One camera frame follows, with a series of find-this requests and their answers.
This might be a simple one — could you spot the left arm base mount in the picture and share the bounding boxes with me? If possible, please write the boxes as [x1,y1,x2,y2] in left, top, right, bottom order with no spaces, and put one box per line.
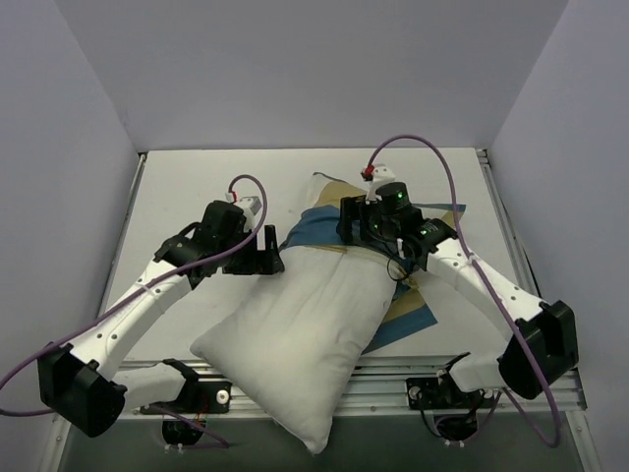
[193,381,232,414]

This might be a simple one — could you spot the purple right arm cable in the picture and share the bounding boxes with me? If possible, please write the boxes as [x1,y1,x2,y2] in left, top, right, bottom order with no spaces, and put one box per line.
[368,135,562,448]

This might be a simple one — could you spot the blue tan white checked pillowcase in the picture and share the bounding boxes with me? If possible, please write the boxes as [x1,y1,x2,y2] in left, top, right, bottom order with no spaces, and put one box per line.
[281,172,466,354]

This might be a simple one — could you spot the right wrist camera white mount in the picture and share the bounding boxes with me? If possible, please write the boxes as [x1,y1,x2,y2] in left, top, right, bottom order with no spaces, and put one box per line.
[361,164,396,202]

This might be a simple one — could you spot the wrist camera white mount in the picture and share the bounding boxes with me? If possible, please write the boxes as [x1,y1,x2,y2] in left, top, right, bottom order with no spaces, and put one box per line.
[225,192,262,217]
[361,164,396,202]

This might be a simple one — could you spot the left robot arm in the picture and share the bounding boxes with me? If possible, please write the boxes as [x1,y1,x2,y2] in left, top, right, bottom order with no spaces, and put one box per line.
[37,197,284,438]

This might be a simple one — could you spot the aluminium front rail frame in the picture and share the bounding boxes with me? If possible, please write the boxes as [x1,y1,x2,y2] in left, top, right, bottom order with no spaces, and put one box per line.
[51,358,589,422]

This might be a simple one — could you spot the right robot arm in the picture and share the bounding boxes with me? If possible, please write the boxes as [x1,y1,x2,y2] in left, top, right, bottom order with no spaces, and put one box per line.
[337,182,579,406]

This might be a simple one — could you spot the white pillow insert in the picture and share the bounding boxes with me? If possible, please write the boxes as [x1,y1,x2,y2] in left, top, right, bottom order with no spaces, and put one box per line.
[191,246,396,454]

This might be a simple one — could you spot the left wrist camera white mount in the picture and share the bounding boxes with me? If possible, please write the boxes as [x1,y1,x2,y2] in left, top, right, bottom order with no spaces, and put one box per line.
[225,192,262,217]

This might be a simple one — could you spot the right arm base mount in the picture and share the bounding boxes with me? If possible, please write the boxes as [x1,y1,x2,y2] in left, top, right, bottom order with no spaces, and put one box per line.
[405,377,494,411]

